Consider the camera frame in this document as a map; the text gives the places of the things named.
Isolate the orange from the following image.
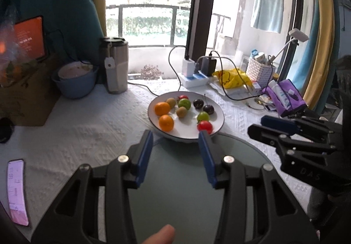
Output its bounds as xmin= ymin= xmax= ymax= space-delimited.
xmin=159 ymin=114 xmax=175 ymax=132
xmin=154 ymin=102 xmax=171 ymax=116

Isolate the cardboard box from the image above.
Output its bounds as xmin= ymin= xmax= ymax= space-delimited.
xmin=0 ymin=53 xmax=59 ymax=127

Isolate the clear plastic bag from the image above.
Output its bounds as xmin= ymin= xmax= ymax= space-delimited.
xmin=0 ymin=5 xmax=40 ymax=88

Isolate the reddish shrub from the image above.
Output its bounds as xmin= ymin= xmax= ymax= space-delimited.
xmin=141 ymin=65 xmax=163 ymax=80

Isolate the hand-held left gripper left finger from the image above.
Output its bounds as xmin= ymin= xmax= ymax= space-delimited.
xmin=31 ymin=130 xmax=154 ymax=244

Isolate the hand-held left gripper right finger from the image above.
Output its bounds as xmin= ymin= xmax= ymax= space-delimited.
xmin=198 ymin=130 xmax=320 ymax=244

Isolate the white power strip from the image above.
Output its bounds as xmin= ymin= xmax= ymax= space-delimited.
xmin=178 ymin=71 xmax=216 ymax=89

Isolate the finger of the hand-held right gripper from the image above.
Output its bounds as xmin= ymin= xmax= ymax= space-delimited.
xmin=260 ymin=116 xmax=343 ymax=146
xmin=247 ymin=124 xmax=336 ymax=157

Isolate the tablet with red screen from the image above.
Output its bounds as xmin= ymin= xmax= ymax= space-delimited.
xmin=14 ymin=16 xmax=47 ymax=62

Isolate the person's left hand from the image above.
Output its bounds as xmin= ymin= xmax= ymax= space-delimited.
xmin=141 ymin=224 xmax=176 ymax=244

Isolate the white folded packet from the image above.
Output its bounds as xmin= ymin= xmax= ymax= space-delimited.
xmin=210 ymin=81 xmax=261 ymax=98

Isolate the purple tissue pouch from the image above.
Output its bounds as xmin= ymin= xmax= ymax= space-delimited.
xmin=262 ymin=79 xmax=307 ymax=117

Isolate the white inner bowl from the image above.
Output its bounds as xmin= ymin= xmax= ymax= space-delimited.
xmin=57 ymin=61 xmax=94 ymax=80

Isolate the steel tumbler with strap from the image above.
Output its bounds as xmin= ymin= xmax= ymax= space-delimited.
xmin=99 ymin=37 xmax=129 ymax=94

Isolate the white charger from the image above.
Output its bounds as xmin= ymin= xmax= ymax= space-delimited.
xmin=182 ymin=59 xmax=195 ymax=78

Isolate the black charger cable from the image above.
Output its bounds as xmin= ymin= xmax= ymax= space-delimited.
xmin=168 ymin=45 xmax=194 ymax=93
xmin=208 ymin=50 xmax=277 ymax=101

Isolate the white textured tablecloth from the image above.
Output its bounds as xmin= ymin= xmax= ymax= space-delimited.
xmin=0 ymin=79 xmax=330 ymax=244

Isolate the black balcony railing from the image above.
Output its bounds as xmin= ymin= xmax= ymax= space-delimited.
xmin=106 ymin=4 xmax=231 ymax=49

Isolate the white desk lamp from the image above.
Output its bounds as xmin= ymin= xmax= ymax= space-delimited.
xmin=267 ymin=28 xmax=309 ymax=69

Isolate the black charger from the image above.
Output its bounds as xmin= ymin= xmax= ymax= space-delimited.
xmin=201 ymin=57 xmax=217 ymax=76

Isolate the white woven basket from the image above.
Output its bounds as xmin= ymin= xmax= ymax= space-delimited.
xmin=246 ymin=56 xmax=277 ymax=88

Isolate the light blue towel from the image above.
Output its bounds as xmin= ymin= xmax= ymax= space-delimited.
xmin=250 ymin=0 xmax=284 ymax=34

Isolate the black window frame post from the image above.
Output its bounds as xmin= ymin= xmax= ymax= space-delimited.
xmin=185 ymin=0 xmax=218 ymax=61

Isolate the pink smartphone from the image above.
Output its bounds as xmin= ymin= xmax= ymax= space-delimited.
xmin=7 ymin=159 xmax=29 ymax=226

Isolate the black round object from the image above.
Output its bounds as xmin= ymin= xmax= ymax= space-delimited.
xmin=0 ymin=117 xmax=15 ymax=143

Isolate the black tumbler cable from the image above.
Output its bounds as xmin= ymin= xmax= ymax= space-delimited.
xmin=127 ymin=83 xmax=159 ymax=97

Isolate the white plate with dark rim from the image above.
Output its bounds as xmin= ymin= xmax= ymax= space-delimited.
xmin=147 ymin=91 xmax=225 ymax=142

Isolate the blue bowl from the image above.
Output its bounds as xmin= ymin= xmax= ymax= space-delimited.
xmin=52 ymin=64 xmax=99 ymax=99

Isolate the round grey glass board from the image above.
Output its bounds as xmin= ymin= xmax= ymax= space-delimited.
xmin=127 ymin=133 xmax=275 ymax=244

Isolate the yellow plastic bag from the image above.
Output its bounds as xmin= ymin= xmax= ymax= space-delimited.
xmin=213 ymin=68 xmax=252 ymax=89

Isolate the grey plug with cable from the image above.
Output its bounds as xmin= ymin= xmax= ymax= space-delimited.
xmin=194 ymin=55 xmax=254 ymax=93

